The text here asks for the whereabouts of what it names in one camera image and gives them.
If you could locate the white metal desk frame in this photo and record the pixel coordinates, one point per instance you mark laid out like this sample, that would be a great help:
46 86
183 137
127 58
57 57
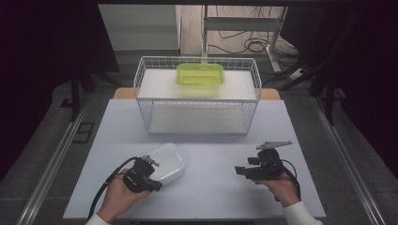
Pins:
241 24

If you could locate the clear white plastic container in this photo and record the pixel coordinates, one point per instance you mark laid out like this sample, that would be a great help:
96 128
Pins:
170 162

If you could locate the green translucent plastic container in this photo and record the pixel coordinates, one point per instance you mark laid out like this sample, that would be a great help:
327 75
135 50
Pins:
200 75

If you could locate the white cabinet panel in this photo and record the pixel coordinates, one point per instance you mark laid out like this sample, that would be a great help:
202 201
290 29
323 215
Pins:
140 28

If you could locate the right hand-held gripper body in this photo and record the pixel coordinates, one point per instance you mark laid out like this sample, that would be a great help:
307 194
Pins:
270 165

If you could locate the person's right hand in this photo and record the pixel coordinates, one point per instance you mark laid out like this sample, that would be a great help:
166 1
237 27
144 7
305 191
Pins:
283 190

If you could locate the black metal stand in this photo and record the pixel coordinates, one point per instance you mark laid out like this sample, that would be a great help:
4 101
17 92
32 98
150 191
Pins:
75 93
328 97

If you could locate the aluminium rail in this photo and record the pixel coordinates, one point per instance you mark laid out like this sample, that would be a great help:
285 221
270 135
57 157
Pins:
347 156
53 162

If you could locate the person's left hand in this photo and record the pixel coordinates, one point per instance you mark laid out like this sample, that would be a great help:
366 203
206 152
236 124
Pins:
117 197

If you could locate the black floor bracket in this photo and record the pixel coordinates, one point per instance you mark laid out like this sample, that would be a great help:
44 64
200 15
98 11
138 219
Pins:
84 132

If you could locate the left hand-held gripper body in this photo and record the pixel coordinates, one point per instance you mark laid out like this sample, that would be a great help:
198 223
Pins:
139 176

